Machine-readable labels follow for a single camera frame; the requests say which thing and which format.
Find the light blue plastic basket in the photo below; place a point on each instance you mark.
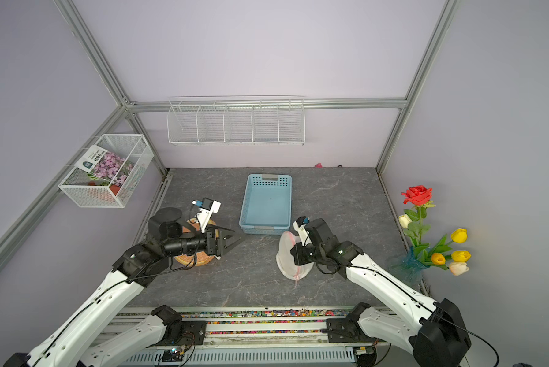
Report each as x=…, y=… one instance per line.
x=266, y=206

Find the orange tulip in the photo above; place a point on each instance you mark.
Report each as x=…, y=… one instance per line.
x=438, y=259

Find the white tulip bud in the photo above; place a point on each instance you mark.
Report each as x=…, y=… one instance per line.
x=404, y=221

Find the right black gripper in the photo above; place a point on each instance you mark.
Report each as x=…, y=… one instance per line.
x=297, y=251

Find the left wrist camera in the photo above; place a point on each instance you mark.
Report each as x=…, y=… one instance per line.
x=206, y=208

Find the white mesh laundry bag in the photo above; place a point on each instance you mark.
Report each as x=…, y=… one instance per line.
x=285, y=259

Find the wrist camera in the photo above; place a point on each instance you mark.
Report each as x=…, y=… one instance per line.
x=206, y=208
x=302, y=236

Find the yellow tulip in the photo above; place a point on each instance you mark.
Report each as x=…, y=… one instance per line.
x=461, y=256
x=459, y=236

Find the yellow tulip top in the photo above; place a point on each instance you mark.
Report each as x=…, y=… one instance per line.
x=459, y=236

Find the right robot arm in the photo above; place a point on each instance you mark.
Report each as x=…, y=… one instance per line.
x=433, y=332

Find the white wire wall shelf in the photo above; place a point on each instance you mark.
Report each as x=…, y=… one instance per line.
x=236, y=120

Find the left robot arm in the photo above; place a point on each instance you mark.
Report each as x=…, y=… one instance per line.
x=169, y=235

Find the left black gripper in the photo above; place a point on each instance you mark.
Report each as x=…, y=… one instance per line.
x=214, y=245

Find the purple flower pot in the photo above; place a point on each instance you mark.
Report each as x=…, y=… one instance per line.
x=112, y=171

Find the yellow tulip middle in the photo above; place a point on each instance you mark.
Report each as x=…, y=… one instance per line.
x=461, y=256

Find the teal glass vase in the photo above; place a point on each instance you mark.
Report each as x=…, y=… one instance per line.
x=407, y=268

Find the red artificial rose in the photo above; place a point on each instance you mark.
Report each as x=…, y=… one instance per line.
x=418, y=195

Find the pink white tulip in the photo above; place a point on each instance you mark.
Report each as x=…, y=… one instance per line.
x=458, y=268

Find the white wire side basket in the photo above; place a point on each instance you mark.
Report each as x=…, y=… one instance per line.
x=131, y=147

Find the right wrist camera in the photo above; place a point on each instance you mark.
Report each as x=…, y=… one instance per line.
x=302, y=236

